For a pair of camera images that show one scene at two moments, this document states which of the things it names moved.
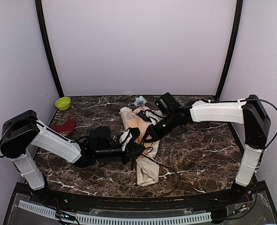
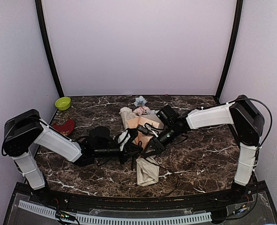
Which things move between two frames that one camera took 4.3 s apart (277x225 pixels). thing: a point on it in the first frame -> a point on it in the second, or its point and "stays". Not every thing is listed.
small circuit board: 65,216 stays
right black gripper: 156,136 -> 158,146
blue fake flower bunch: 140,101 stays
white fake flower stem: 125,111 stays
